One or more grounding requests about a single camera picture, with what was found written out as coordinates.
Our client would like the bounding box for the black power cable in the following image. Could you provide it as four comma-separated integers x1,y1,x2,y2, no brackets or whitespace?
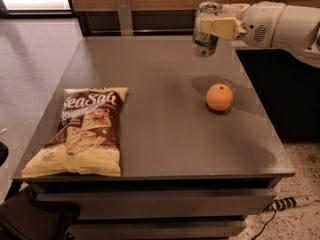
251,209,278,240

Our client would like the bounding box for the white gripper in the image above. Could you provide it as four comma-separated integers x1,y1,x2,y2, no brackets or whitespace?
200,2,286,48

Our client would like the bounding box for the white power strip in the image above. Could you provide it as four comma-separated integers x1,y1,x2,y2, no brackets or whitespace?
264,196,315,212

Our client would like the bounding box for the brown sea salt chip bag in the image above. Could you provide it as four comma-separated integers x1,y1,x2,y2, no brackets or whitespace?
22,87,128,178

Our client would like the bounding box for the dark brown chair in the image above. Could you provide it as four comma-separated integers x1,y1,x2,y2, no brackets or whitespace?
0,187,80,240

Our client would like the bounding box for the orange fruit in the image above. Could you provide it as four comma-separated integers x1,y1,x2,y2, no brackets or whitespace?
206,84,233,111

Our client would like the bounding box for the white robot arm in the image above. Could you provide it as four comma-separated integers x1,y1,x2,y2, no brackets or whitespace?
195,1,320,68

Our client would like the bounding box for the left metal wall bracket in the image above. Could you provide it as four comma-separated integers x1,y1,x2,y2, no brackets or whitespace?
116,0,134,36

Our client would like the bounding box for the grey drawer cabinet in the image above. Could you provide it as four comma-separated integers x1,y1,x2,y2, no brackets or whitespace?
13,175,296,240

